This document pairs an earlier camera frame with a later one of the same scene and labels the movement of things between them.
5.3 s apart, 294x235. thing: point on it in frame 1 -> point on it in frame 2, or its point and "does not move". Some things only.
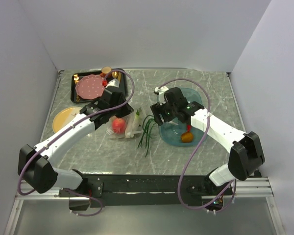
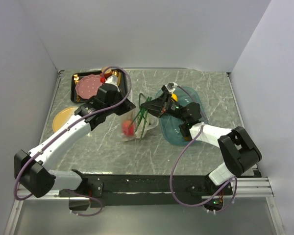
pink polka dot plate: x=90 y=86 does not move
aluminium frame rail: x=253 y=188 does not move
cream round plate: x=63 y=115 does not move
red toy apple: x=118 y=125 -> x=128 y=129
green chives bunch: x=148 y=122 -> x=142 y=114
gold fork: x=76 y=78 does not move
